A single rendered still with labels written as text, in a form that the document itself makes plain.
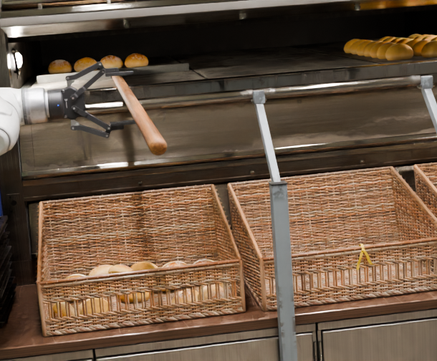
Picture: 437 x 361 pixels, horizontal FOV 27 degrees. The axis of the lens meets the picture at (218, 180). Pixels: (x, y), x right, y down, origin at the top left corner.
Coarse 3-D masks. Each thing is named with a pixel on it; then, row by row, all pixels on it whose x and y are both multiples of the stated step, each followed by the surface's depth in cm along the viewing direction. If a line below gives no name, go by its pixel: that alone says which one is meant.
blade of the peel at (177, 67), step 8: (168, 64) 327; (176, 64) 328; (184, 64) 328; (72, 72) 323; (96, 72) 324; (136, 72) 326; (144, 72) 327; (152, 72) 327; (160, 72) 327; (40, 80) 321; (48, 80) 322; (56, 80) 322; (64, 80) 323
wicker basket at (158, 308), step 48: (144, 192) 282; (192, 192) 284; (48, 240) 278; (96, 240) 279; (144, 240) 281; (192, 240) 283; (48, 288) 236; (96, 288) 238; (144, 288) 240; (192, 288) 243; (240, 288) 244; (48, 336) 239
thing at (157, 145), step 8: (120, 80) 269; (120, 88) 250; (128, 88) 244; (128, 96) 223; (128, 104) 212; (136, 104) 203; (136, 112) 190; (144, 112) 187; (136, 120) 183; (144, 120) 174; (144, 128) 166; (152, 128) 163; (144, 136) 162; (152, 136) 154; (160, 136) 154; (152, 144) 150; (160, 144) 150; (152, 152) 151; (160, 152) 151
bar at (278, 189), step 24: (192, 96) 245; (216, 96) 246; (240, 96) 246; (264, 96) 247; (288, 96) 249; (432, 96) 251; (264, 120) 243; (432, 120) 248; (264, 144) 239; (288, 216) 231; (288, 240) 232; (288, 264) 233; (288, 288) 235; (288, 312) 236; (288, 336) 237; (288, 360) 238
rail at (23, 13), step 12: (168, 0) 262; (180, 0) 262; (192, 0) 263; (204, 0) 263; (216, 0) 264; (228, 0) 264; (240, 0) 264; (0, 12) 256; (12, 12) 257; (24, 12) 257; (36, 12) 258; (48, 12) 258; (60, 12) 258; (72, 12) 259; (84, 12) 259
